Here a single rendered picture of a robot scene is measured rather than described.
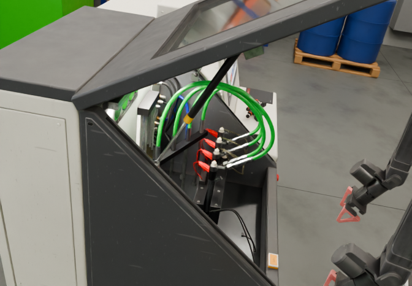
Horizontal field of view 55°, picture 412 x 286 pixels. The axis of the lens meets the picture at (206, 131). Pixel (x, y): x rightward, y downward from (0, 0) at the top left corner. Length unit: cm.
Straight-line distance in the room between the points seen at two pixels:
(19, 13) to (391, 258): 453
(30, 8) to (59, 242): 387
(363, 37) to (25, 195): 539
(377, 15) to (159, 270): 524
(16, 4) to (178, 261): 413
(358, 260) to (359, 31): 517
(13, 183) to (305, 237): 212
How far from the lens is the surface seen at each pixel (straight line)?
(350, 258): 105
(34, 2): 486
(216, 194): 146
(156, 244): 114
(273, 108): 215
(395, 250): 101
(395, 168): 138
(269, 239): 139
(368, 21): 601
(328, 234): 297
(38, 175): 113
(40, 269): 139
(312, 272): 268
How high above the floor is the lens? 190
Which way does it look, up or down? 30 degrees down
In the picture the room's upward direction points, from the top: 8 degrees clockwise
